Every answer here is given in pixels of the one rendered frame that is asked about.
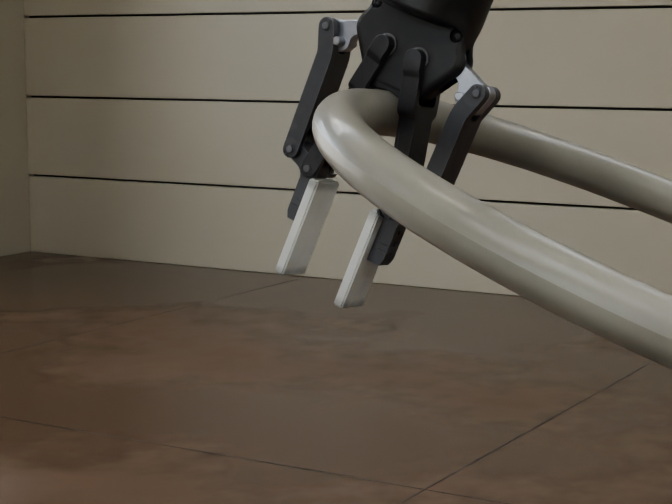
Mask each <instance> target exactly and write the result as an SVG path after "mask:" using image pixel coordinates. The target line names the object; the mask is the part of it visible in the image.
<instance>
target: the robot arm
mask: <svg viewBox="0 0 672 504"><path fill-rule="evenodd" d="M492 3H493V0H372V3H371V4H370V6H369V7H368V9H367V10H366V11H365V12H363V13H362V14H361V16H360V17H359V19H358V20H341V19H336V18H331V17H323V18H322V19H321V20H320V22H319V28H318V49H317V53H316V56H315V59H314V62H313V64H312V67H311V70H310V73H309V76H308V78H307V81H306V84H305V87H304V90H303V92H302V95H301V98H300V101H299V104H298V106H297V109H296V112H295V115H294V118H293V120H292V123H291V126H290V129H289V132H288V134H287V137H286V140H285V143H284V146H283V153H284V155H285V156H286V157H288V158H291V159H292V160H293V161H294V162H295V163H296V164H297V166H298V167H299V169H300V178H299V180H298V183H297V186H296V188H295V191H294V194H293V197H292V199H291V202H290V204H289V207H288V209H287V217H288V218H290V219H291V220H293V224H292V227H291V229H290V232H289V234H288V237H287V240H286V242H285V245H284V247H283V250H282V253H281V255H280V258H279V261H278V263H277V266H276V268H275V271H276V273H278V274H280V275H293V274H303V273H305V271H306V268H307V266H308V263H309V261H310V258H311V255H312V253H313V250H314V248H315V245H316V243H317V240H318V238H319V235H320V232H321V230H322V227H323V225H324V222H325V220H326V217H327V214H328V212H329V209H330V207H331V204H332V202H333V199H334V196H335V194H336V191H337V189H338V186H339V183H338V181H336V180H334V179H326V178H334V177H335V176H336V175H337V174H333V173H334V170H333V168H332V167H331V166H330V165H329V164H328V162H327V161H326V160H325V158H324V157H323V156H322V154H321V153H320V151H319V149H318V147H317V145H316V143H315V140H314V137H313V132H312V120H313V116H314V112H315V110H316V109H317V107H318V105H319V104H320V103H321V102H322V101H323V100H324V99H325V98H326V97H328V96H329V95H331V94H333V93H335V92H338V90H339V88H340V85H341V82H342V79H343V77H344V74H345V71H346V68H347V65H348V62H349V58H350V52H351V51H352V50H353V49H354V48H356V46H357V40H358V41H359V46H360V52H361V57H362V62H361V63H360V65H359V66H358V68H357V70H356V71H355V73H354V74H353V76H352V78H351V79H350V81H349V83H348V86H349V88H348V89H354V88H367V89H380V90H388V91H389V90H390V91H391V92H392V93H393V94H394V95H395V96H396V97H398V98H399V101H398V106H397V112H398V114H399V121H398V127H397V132H396V138H395V144H394V147H395V148H396V149H398V150H399V151H401V152H402V153H404V154H405V155H407V156H408V157H409V158H411V159H412V160H414V161H415V162H417V163H419V164H420V165H422V166H423V167H424V163H425V158H426V152H427V147H428V141H429V136H430V130H431V125H432V121H433V120H434V119H435V117H436V115H437V111H438V105H439V100H440V94H441V93H443V92H444V91H446V90H447V89H449V88H450V87H452V86H453V85H454V84H456V83H457V82H458V85H459V87H458V90H457V92H456V94H455V96H454V97H455V101H456V104H455V106H454V107H453V109H452V110H451V112H450V114H449V116H448V118H447V120H446V123H445V125H444V127H443V130H442V132H441V135H440V137H439V139H438V142H437V144H436V146H435V149H434V151H433V154H432V156H431V158H430V161H429V163H428V166H427V168H426V169H428V170H430V171H431V172H433V173H434V174H436V175H438V176H439V177H441V178H443V179H444V180H446V181H448V182H449V183H451V184H453V185H454V184H455V182H456V180H457V177H458V175H459V173H460V170H461V168H462V166H463V163H464V161H465V158H466V156H467V154H468V151H469V149H470V147H471V144H472V142H473V140H474V137H475V135H476V133H477V130H478V128H479V126H480V123H481V121H482V120H483V119H484V118H485V117H486V115H487V114H488V113H489V112H490V111H491V110H492V109H493V108H494V107H495V105H496V104H497V103H498V102H499V100H500V97H501V94H500V91H499V89H498V88H496V87H492V86H488V85H487V84H486V83H485V82H484V81H483V80H482V79H481V78H480V77H479V76H478V75H477V73H476V72H475V71H474V70H473V69H472V67H473V46H474V43H475V41H476V39H477V37H478V36H479V34H480V32H481V30H482V28H483V25H484V23H485V20H486V18H487V15H488V13H489V10H490V8H491V5H492ZM405 230H406V228H405V227H404V226H402V225H401V224H400V223H398V222H397V221H395V220H394V219H392V218H391V217H390V216H388V215H387V214H385V213H384V212H383V211H381V210H380V209H372V210H370V212H369V215H368V217H367V220H366V222H365V225H364V227H363V230H362V232H361V235H360V237H359V240H358V243H357V245H356V248H355V250H354V253H353V255H352V258H351V260H350V263H349V265H348V268H347V270H346V273H345V275H344V278H343V280H342V283H341V286H340V288H339V291H338V293H337V296H336V298H335V301H334V304H335V305H336V306H337V307H339V308H348V307H357V306H361V305H363V304H364V301H365V299H366V296H367V294H368V291H369V289H370V286H371V284H372V281H373V279H374V276H375V274H376V271H377V269H378V266H382V265H389V264H390V263H391V262H392V261H393V259H394V257H395V254H396V251H397V249H398V246H399V244H400V242H401V240H402V237H403V235H404V232H405Z"/></svg>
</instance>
